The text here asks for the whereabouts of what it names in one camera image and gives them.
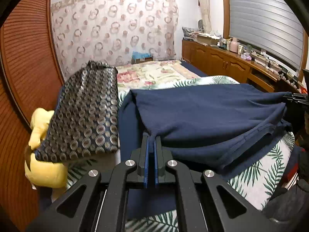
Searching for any navy t-shirt with orange print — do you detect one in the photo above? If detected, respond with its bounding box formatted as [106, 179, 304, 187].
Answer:
[118, 83, 294, 220]

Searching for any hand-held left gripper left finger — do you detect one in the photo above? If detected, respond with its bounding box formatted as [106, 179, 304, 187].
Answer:
[26, 132, 151, 232]

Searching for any cream window curtain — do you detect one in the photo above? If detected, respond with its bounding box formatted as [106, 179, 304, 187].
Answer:
[195, 0, 212, 33]

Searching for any leaf-print bed sheet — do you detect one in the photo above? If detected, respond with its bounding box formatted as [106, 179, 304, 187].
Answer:
[66, 75, 296, 232]

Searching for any grey window blind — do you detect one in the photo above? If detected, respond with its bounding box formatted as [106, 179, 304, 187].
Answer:
[228, 0, 305, 72]

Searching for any open cardboard box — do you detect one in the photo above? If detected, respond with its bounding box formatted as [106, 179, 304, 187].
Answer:
[196, 33, 221, 46]

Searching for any pink jug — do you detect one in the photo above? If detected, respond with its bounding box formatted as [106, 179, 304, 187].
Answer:
[229, 37, 239, 53]

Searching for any stack of folded fabrics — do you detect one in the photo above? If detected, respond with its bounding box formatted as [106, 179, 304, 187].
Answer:
[182, 26, 204, 41]

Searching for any circle-pattern sheer curtain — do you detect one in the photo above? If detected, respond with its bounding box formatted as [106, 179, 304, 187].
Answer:
[50, 0, 179, 76]

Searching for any dark circle-print garment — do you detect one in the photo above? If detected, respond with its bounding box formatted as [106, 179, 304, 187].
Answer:
[34, 60, 120, 163]

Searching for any cardboard box with teal cloth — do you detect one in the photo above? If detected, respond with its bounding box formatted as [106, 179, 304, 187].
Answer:
[132, 51, 154, 64]

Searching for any wooden louvered wardrobe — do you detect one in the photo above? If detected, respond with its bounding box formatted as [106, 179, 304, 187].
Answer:
[0, 0, 65, 230]

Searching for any floral blanket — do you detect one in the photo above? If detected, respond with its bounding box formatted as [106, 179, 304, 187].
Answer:
[115, 60, 201, 90]

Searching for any wooden cabinet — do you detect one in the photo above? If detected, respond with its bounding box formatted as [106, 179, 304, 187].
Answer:
[182, 39, 305, 93]

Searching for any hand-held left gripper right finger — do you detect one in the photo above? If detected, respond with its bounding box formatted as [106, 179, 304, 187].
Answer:
[154, 135, 278, 232]

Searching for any yellow plush toy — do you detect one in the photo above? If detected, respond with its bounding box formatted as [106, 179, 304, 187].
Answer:
[24, 108, 68, 199]

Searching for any navy bed sheet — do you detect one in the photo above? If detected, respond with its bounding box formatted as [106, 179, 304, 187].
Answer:
[180, 60, 208, 78]

